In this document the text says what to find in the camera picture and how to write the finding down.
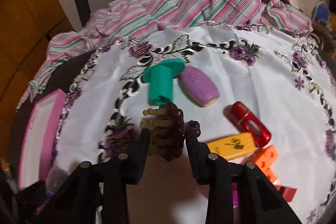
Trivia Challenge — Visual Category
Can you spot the red puzzle piece block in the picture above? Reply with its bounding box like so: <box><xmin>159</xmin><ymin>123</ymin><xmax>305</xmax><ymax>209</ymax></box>
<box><xmin>274</xmin><ymin>185</ymin><xmax>297</xmax><ymax>202</ymax></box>

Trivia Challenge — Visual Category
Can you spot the magenta plastic funnel cup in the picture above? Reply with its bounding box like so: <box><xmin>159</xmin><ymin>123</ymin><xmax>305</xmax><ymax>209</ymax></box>
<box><xmin>231</xmin><ymin>183</ymin><xmax>239</xmax><ymax>206</ymax></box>

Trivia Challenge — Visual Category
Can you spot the blue object on clutter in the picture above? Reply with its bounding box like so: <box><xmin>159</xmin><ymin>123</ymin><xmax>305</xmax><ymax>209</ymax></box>
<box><xmin>313</xmin><ymin>2</ymin><xmax>330</xmax><ymax>22</ymax></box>

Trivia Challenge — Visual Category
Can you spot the brown scalp massage brush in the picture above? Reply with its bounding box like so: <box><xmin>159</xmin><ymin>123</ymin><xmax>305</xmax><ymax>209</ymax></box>
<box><xmin>140</xmin><ymin>102</ymin><xmax>201</xmax><ymax>161</ymax></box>

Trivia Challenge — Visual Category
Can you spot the red glossy bottle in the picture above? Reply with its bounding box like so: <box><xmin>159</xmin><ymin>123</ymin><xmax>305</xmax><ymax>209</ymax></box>
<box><xmin>230</xmin><ymin>101</ymin><xmax>272</xmax><ymax>147</ymax></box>

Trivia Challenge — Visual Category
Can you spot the yellow plastic case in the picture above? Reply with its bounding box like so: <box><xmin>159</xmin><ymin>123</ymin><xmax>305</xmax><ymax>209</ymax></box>
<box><xmin>207</xmin><ymin>132</ymin><xmax>256</xmax><ymax>161</ymax></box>

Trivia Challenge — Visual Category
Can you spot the pink shallow tray box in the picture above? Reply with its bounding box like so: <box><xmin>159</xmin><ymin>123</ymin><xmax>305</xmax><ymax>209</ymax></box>
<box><xmin>18</xmin><ymin>89</ymin><xmax>66</xmax><ymax>190</ymax></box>

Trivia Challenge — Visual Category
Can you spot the white embroidered floral tablecloth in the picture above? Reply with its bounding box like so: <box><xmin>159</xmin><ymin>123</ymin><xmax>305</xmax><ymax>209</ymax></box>
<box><xmin>55</xmin><ymin>25</ymin><xmax>335</xmax><ymax>223</ymax></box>

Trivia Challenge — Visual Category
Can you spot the green flanged plastic toy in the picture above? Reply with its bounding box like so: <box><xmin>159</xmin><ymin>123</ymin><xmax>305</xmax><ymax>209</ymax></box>
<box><xmin>142</xmin><ymin>59</ymin><xmax>185</xmax><ymax>106</ymax></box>

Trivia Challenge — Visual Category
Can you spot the orange cube block toy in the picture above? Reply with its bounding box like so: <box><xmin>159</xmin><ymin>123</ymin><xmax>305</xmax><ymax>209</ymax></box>
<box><xmin>251</xmin><ymin>145</ymin><xmax>278</xmax><ymax>183</ymax></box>

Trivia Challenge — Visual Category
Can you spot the wooden panel cabinet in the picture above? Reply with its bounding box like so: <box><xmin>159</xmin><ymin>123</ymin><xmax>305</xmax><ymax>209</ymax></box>
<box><xmin>1</xmin><ymin>0</ymin><xmax>73</xmax><ymax>159</ymax></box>

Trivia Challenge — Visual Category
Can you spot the pink green striped cloth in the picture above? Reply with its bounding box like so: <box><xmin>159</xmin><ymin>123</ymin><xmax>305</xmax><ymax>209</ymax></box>
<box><xmin>21</xmin><ymin>0</ymin><xmax>312</xmax><ymax>110</ymax></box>

